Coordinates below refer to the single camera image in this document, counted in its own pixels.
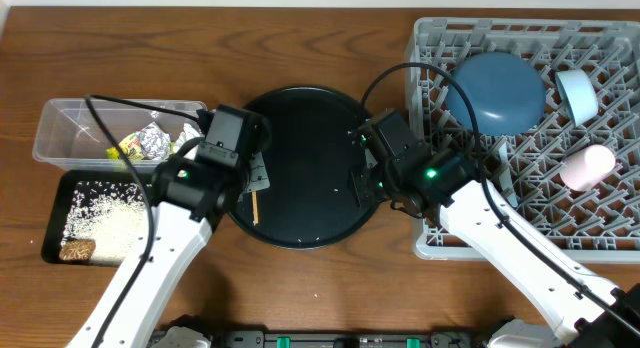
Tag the clear plastic bin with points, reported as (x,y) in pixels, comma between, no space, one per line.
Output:
(69,138)

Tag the white plastic knife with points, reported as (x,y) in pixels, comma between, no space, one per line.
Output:
(504,174)

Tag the pink plastic cup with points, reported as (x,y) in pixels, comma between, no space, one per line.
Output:
(584,169)

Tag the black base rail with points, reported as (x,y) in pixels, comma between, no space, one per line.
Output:
(188,331)

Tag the wooden chopstick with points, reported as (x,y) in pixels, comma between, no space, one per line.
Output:
(255,208)

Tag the white tissue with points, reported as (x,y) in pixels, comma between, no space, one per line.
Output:
(188,132)

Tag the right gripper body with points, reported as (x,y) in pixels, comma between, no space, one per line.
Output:
(382,182)

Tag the black rectangular tray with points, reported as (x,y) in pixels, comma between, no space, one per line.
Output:
(62,203)

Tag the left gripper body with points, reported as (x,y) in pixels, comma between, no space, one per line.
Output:
(258,174)

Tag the grey plastic dishwasher rack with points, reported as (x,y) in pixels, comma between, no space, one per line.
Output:
(600,225)

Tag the brown walnut cookie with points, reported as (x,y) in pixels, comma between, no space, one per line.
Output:
(77,250)

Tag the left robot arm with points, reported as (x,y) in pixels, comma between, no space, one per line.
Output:
(188,200)

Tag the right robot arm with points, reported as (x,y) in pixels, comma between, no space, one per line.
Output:
(580,308)

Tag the dark blue plate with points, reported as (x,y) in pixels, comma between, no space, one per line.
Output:
(506,93)

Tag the yellow foil snack wrapper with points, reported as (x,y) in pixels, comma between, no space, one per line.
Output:
(149,143)

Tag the round black serving tray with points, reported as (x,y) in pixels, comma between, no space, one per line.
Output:
(308,204)

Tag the white rice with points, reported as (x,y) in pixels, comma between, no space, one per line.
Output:
(112,214)

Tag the light blue bowl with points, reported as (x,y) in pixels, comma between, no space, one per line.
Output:
(577,91)

